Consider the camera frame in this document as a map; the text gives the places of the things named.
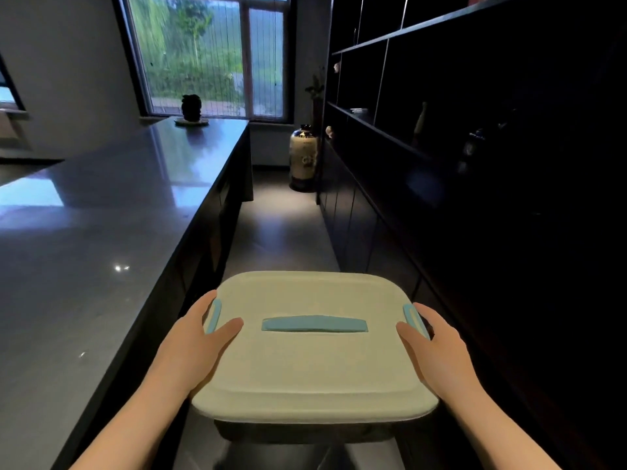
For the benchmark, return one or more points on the large window with frame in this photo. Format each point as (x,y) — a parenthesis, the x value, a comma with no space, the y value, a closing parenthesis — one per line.
(210,56)

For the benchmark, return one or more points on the person's right forearm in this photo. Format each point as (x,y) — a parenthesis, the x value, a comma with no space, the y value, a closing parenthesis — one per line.
(497,429)

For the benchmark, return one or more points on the person's left forearm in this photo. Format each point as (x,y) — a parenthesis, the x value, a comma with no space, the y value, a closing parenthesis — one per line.
(128,424)

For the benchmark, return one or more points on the dark sculpture on plate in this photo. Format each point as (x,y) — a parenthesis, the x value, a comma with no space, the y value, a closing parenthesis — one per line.
(191,109)

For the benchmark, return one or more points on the person's left thumb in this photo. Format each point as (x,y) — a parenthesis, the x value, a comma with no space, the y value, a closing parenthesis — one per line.
(226,331)

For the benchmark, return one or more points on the person's right hand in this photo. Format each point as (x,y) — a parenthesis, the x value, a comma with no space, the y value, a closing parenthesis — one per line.
(443,354)

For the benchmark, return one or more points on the person's right thumb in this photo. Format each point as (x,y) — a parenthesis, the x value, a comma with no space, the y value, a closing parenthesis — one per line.
(410,337)

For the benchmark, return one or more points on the person's left hand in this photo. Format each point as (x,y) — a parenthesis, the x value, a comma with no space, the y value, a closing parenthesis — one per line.
(188,348)

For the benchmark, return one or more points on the large patterned ceramic vase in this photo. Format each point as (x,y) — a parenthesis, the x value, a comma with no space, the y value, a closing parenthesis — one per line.
(302,159)

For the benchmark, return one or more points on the small potted plant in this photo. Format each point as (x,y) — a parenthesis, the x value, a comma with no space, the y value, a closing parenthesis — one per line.
(316,88)

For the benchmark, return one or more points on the dark kitchen island counter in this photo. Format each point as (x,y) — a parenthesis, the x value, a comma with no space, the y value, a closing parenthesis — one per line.
(98,239)

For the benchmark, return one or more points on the dark wall shelving unit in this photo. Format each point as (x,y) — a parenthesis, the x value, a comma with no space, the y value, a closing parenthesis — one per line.
(470,141)

